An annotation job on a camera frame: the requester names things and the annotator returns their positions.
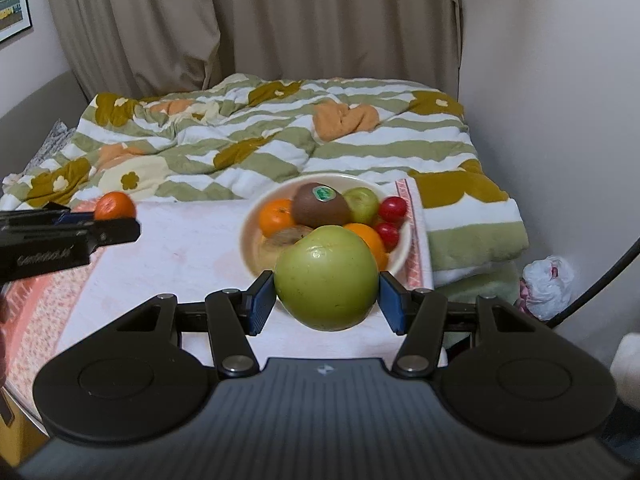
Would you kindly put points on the green striped floral blanket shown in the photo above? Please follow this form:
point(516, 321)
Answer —
point(280, 135)

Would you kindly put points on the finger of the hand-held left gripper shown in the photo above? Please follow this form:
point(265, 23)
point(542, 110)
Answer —
point(112, 232)
point(45, 216)

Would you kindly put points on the grey headboard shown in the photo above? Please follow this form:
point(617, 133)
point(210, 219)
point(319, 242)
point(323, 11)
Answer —
point(35, 105)

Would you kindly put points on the brownish apple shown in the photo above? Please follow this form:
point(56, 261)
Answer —
point(287, 239)

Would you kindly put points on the orange mandarin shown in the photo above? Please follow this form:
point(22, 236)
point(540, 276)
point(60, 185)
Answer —
point(115, 206)
point(277, 217)
point(375, 245)

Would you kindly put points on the large green apple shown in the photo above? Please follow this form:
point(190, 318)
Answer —
point(325, 280)

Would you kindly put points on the framed wall poster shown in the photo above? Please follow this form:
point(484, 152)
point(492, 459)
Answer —
point(12, 0)

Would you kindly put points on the yellow wooden box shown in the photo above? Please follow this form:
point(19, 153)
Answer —
point(27, 440)

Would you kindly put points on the small green apple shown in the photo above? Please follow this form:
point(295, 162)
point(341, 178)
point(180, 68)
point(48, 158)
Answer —
point(362, 205)

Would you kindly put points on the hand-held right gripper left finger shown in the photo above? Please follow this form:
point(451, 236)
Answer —
point(260, 302)

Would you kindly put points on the pink and white towel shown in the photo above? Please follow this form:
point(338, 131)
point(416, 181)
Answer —
point(185, 260)

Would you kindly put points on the cream bowl with cartoon print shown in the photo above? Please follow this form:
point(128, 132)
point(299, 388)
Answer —
point(252, 255)

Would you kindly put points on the brown kiwi with green sticker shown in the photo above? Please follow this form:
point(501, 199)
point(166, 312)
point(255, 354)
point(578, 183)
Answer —
point(320, 207)

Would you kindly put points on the grey patterned cloth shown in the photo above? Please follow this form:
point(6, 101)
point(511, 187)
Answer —
point(52, 142)

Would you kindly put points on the white plastic bag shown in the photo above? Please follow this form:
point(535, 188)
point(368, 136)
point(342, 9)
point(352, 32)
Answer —
point(547, 285)

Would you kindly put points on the red cherry tomato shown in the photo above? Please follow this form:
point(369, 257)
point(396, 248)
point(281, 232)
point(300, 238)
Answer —
point(392, 209)
point(387, 236)

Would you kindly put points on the white object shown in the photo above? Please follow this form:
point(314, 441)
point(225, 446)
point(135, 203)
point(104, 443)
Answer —
point(627, 360)

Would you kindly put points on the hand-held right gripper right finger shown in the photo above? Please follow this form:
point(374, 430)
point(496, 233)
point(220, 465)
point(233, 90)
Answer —
point(392, 305)

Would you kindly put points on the beige curtain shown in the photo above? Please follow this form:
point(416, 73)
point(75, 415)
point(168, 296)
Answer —
point(280, 20)

